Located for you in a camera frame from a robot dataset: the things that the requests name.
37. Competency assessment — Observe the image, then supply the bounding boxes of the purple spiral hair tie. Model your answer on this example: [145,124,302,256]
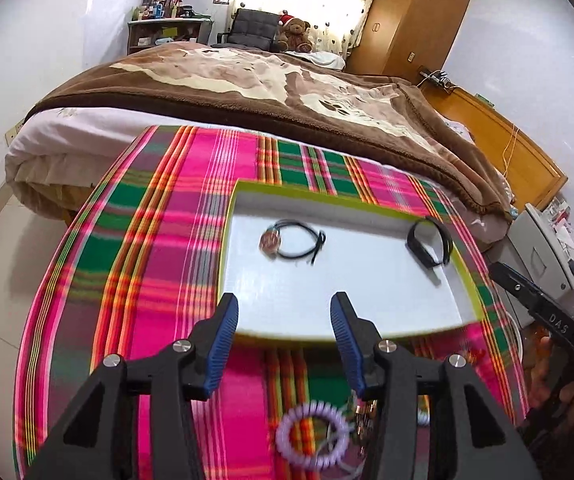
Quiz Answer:
[275,400,352,470]

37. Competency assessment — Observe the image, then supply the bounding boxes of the black hair tie with charm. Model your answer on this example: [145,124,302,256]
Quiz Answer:
[257,219,327,267]

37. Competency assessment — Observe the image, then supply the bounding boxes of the person's right hand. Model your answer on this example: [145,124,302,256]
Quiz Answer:
[526,334,574,441]

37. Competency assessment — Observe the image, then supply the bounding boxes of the grey drawer cabinet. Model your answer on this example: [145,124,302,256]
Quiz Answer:
[506,202,574,306]

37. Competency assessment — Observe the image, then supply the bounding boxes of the pink green plaid cloth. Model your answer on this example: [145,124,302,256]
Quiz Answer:
[14,126,526,476]

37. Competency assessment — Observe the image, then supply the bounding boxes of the black fitness band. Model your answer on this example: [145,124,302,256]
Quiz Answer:
[406,216,454,269]

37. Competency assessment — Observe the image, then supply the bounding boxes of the yellow-green white tray box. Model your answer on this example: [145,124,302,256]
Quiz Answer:
[218,181,484,344]

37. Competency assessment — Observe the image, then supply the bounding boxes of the wooden headboard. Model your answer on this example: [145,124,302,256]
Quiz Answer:
[421,82,568,211]

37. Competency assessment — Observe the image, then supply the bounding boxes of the bed with white sheet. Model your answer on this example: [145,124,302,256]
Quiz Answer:
[5,93,512,244]

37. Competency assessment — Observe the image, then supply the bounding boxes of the brown patterned blanket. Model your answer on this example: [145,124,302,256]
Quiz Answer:
[30,41,510,219]

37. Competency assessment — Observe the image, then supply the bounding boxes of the brown teddy bear santa hat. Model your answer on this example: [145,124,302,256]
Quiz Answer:
[276,11,313,53]

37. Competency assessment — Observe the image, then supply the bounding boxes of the dark grey chair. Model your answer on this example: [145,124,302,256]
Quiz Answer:
[214,8,279,52]

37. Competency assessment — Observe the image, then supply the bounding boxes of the cluttered wooden desk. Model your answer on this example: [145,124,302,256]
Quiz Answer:
[127,16,213,54]

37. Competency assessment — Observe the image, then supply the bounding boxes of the wooden wardrobe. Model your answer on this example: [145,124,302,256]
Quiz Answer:
[345,0,470,84]

